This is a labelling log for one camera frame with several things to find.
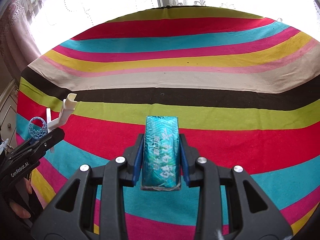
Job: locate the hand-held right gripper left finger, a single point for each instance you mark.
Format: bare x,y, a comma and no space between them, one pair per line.
138,160

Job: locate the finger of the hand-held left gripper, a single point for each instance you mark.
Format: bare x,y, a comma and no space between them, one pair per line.
22,147
53,137

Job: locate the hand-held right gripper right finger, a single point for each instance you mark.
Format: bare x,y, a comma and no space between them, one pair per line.
183,162

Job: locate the teal foil packet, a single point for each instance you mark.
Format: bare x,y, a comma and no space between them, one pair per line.
161,152

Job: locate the white plastic piece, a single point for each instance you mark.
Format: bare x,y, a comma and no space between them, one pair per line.
65,110

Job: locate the person's left hand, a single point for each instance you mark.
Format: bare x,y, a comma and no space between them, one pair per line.
22,211

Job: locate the white cabinet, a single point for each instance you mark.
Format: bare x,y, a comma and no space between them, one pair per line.
7,112

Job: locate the striped colourful blanket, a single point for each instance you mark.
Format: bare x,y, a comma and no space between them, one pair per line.
175,80

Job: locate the brown patterned curtain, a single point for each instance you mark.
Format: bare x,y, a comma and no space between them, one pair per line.
15,42

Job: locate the sheer lace curtain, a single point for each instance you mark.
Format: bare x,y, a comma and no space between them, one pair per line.
100,0

